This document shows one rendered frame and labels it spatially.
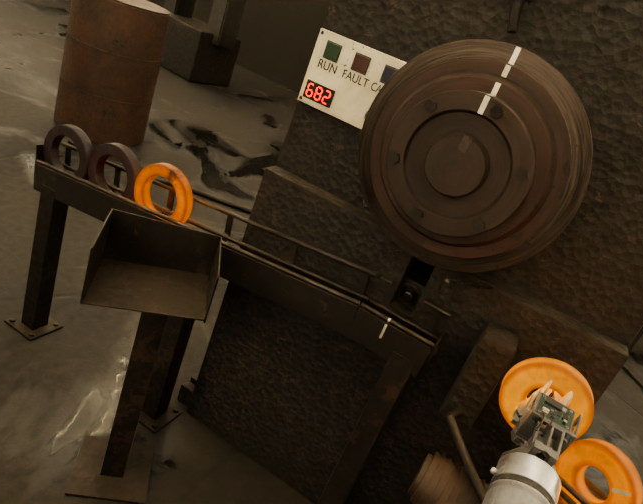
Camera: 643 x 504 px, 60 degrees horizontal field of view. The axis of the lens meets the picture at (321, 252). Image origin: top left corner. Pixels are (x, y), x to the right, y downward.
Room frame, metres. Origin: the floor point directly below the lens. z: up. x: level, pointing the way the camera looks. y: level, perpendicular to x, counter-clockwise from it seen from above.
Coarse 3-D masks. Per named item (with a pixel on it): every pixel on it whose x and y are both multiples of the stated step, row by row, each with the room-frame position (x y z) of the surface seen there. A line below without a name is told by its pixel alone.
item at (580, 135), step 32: (416, 64) 1.21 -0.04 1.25; (544, 64) 1.13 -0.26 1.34; (384, 96) 1.22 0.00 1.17; (576, 96) 1.11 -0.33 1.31; (576, 128) 1.10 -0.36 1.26; (576, 160) 1.09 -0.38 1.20; (576, 192) 1.08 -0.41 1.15; (384, 224) 1.18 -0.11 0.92; (416, 256) 1.15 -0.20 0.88; (512, 256) 1.10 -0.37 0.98
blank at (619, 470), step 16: (576, 448) 0.90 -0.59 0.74; (592, 448) 0.88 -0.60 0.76; (608, 448) 0.87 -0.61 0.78; (560, 464) 0.90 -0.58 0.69; (576, 464) 0.88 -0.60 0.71; (592, 464) 0.87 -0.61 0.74; (608, 464) 0.85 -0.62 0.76; (624, 464) 0.84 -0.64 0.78; (576, 480) 0.87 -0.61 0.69; (608, 480) 0.84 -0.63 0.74; (624, 480) 0.82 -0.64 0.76; (640, 480) 0.83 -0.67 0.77; (560, 496) 0.88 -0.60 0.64; (592, 496) 0.86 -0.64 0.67; (608, 496) 0.83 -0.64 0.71; (624, 496) 0.81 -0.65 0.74; (640, 496) 0.81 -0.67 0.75
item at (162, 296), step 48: (96, 240) 0.99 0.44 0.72; (144, 240) 1.17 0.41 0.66; (192, 240) 1.20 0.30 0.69; (96, 288) 1.02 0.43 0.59; (144, 288) 1.08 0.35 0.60; (192, 288) 1.14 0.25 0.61; (144, 336) 1.07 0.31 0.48; (144, 384) 1.07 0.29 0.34; (96, 480) 1.04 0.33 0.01; (144, 480) 1.09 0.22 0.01
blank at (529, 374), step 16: (512, 368) 0.89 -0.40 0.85; (528, 368) 0.87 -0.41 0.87; (544, 368) 0.86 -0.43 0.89; (560, 368) 0.86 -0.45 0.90; (512, 384) 0.87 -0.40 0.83; (528, 384) 0.86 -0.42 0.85; (544, 384) 0.86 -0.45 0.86; (560, 384) 0.85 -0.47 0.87; (576, 384) 0.84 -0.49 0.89; (512, 400) 0.86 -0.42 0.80; (576, 400) 0.84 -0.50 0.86; (592, 400) 0.84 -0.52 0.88; (512, 416) 0.86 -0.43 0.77; (576, 416) 0.83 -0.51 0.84; (592, 416) 0.83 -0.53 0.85
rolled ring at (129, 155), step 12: (108, 144) 1.47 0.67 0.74; (120, 144) 1.48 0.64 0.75; (96, 156) 1.48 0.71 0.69; (108, 156) 1.50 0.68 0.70; (120, 156) 1.45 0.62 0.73; (132, 156) 1.46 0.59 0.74; (96, 168) 1.48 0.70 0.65; (132, 168) 1.44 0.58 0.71; (96, 180) 1.48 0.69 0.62; (132, 180) 1.43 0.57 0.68; (132, 192) 1.43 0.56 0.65
